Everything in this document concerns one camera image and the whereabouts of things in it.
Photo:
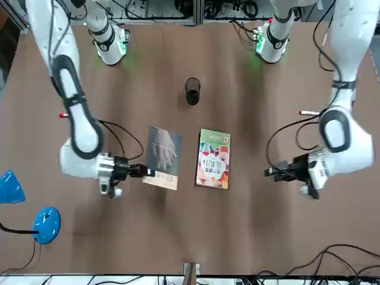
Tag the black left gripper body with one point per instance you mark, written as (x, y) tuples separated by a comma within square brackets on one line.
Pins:
[(301, 167)]

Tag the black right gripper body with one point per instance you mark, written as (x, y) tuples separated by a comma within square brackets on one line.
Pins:
[(121, 167)]

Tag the grey hands cover book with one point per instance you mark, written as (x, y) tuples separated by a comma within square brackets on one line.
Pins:
[(166, 148)]

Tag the red-capped whiteboard marker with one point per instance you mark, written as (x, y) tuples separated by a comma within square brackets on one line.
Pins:
[(308, 112), (63, 115)]

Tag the colourful juice recipe book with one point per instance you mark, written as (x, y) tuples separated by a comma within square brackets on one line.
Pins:
[(212, 160)]

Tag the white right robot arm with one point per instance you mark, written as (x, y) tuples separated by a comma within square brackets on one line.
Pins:
[(83, 133)]

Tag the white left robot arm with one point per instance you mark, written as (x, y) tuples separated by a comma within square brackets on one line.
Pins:
[(341, 133)]

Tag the black mesh pen holder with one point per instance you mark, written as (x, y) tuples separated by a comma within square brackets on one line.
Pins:
[(192, 95)]

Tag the blue desk lamp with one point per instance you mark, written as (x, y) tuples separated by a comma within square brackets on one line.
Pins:
[(46, 225)]

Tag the aluminium frame post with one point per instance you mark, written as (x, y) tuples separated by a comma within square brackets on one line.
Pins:
[(199, 12), (191, 274)]

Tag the aluminium frame beam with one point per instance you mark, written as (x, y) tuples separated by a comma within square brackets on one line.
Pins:
[(19, 17)]

